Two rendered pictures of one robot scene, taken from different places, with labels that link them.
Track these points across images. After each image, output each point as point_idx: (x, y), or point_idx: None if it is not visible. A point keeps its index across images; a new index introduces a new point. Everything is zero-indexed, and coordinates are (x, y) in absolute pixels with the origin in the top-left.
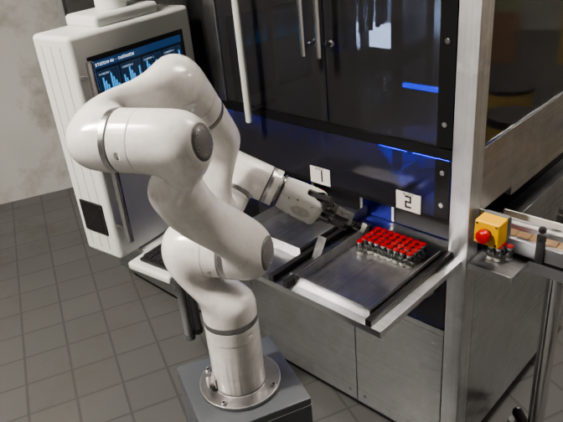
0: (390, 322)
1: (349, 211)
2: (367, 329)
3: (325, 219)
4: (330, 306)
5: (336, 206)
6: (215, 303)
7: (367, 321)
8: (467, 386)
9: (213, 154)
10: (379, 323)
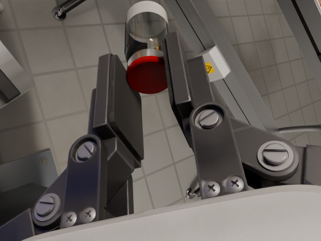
0: (12, 56)
1: (180, 45)
2: (10, 102)
3: (132, 192)
4: None
5: (240, 122)
6: None
7: (14, 98)
8: None
9: None
10: (8, 77)
